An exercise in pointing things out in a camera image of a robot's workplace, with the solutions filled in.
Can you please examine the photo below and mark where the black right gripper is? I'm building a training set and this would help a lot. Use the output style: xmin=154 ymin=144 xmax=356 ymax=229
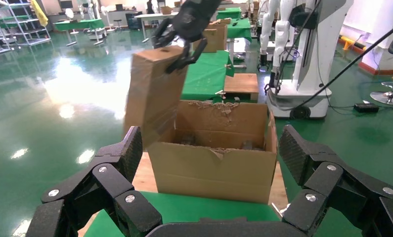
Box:
xmin=152 ymin=0 xmax=221 ymax=75

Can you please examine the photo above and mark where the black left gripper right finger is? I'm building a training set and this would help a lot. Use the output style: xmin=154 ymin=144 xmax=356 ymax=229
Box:
xmin=278 ymin=124 xmax=393 ymax=237

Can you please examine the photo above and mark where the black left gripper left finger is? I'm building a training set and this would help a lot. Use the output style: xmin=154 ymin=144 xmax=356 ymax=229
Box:
xmin=26 ymin=125 xmax=163 ymax=237

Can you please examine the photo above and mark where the small brown cardboard box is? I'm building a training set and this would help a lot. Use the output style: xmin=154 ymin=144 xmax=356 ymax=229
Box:
xmin=122 ymin=45 xmax=189 ymax=148

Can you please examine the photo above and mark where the background cardboard carton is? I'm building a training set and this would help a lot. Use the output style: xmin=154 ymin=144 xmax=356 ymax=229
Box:
xmin=193 ymin=29 xmax=218 ymax=54
xmin=209 ymin=19 xmax=230 ymax=51

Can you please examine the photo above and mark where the open brown cardboard carton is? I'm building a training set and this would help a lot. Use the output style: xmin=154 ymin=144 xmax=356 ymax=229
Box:
xmin=147 ymin=99 xmax=279 ymax=205

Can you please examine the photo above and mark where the white table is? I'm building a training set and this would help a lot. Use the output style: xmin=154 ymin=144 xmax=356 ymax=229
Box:
xmin=134 ymin=12 xmax=181 ymax=42

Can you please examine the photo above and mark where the green tablecloth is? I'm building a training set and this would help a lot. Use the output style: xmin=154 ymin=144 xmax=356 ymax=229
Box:
xmin=227 ymin=18 xmax=253 ymax=43
xmin=180 ymin=50 xmax=235 ymax=102
xmin=83 ymin=191 xmax=282 ymax=237
xmin=216 ymin=7 xmax=243 ymax=20
xmin=53 ymin=18 xmax=106 ymax=33

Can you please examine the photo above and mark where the wooden stool block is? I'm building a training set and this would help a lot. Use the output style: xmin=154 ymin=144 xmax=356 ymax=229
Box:
xmin=223 ymin=73 xmax=260 ymax=101

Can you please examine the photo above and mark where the black power adapter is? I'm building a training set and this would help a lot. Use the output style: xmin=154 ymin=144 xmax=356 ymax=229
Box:
xmin=353 ymin=103 xmax=380 ymax=114

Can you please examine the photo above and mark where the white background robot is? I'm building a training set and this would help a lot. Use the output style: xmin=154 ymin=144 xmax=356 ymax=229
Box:
xmin=258 ymin=0 xmax=354 ymax=120

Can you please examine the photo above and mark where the yellow cloth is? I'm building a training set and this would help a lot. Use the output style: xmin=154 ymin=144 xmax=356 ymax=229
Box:
xmin=31 ymin=0 xmax=49 ymax=28

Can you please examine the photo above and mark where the yellow floor bumper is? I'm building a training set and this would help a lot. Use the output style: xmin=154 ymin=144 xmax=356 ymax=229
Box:
xmin=340 ymin=35 xmax=368 ymax=55

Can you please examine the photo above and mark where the metal shelf rack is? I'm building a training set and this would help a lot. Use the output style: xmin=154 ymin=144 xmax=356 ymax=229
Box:
xmin=0 ymin=0 xmax=52 ymax=57

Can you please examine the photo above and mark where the black floor cable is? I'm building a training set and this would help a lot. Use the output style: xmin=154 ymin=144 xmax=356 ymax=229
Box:
xmin=274 ymin=18 xmax=393 ymax=112

